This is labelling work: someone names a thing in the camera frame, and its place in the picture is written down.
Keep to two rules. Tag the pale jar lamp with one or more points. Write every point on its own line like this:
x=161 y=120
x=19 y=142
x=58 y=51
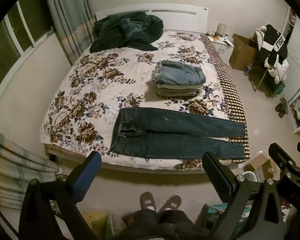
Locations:
x=222 y=29

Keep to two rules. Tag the bed with floral cover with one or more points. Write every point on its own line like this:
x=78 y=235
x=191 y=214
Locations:
x=97 y=87

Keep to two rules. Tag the black and white jacket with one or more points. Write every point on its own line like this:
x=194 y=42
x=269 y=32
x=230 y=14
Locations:
x=273 y=43

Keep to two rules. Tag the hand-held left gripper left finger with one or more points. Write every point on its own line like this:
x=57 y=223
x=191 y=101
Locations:
x=90 y=168

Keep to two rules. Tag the window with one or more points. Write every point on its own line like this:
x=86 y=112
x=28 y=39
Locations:
x=12 y=42

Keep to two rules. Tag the folded light blue jeans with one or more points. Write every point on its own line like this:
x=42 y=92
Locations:
x=180 y=71

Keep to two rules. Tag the dark blue jeans pants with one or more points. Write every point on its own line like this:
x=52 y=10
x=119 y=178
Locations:
x=170 y=132

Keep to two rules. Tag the folded beige pants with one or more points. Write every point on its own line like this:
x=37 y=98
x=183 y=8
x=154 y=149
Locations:
x=177 y=91

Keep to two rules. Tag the person's right grey slipper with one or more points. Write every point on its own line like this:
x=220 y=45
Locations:
x=170 y=203

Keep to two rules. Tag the wooden bed frame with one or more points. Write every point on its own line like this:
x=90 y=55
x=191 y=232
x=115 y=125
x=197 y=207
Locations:
x=130 y=166

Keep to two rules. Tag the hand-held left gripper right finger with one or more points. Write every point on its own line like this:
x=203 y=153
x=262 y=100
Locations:
x=218 y=173

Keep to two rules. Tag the checkered bed sheet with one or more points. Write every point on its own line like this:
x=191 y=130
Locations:
x=225 y=80

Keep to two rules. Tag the white garment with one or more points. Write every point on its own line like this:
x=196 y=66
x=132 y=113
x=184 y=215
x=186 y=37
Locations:
x=280 y=71

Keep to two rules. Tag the pair of green slippers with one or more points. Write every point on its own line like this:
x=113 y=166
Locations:
x=281 y=107

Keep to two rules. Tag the large cardboard box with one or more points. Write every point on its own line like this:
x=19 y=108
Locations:
x=242 y=53

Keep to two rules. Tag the striped green cloth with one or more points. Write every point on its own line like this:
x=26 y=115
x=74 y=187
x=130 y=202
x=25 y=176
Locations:
x=17 y=165

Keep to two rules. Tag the dark green plush blanket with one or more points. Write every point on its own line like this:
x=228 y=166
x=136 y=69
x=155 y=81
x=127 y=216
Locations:
x=126 y=30

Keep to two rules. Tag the small cardboard box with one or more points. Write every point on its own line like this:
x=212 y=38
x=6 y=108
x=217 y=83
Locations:
x=261 y=166

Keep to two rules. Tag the white headboard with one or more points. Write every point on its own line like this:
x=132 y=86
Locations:
x=177 y=18

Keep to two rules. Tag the person's grey slipper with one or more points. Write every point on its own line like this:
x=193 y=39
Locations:
x=170 y=203
x=147 y=201

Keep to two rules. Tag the yellow box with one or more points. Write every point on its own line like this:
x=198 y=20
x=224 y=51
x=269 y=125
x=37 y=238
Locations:
x=97 y=223

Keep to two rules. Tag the person's left grey slipper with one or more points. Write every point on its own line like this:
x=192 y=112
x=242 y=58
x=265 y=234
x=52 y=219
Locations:
x=147 y=201

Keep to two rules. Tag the white nightstand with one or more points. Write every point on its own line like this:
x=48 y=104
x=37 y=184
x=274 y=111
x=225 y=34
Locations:
x=226 y=43

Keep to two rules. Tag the green curtain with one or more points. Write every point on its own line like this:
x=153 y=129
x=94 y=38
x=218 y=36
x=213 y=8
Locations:
x=70 y=17

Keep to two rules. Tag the person's dark fleece clothing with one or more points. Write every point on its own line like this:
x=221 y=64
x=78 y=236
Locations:
x=160 y=226

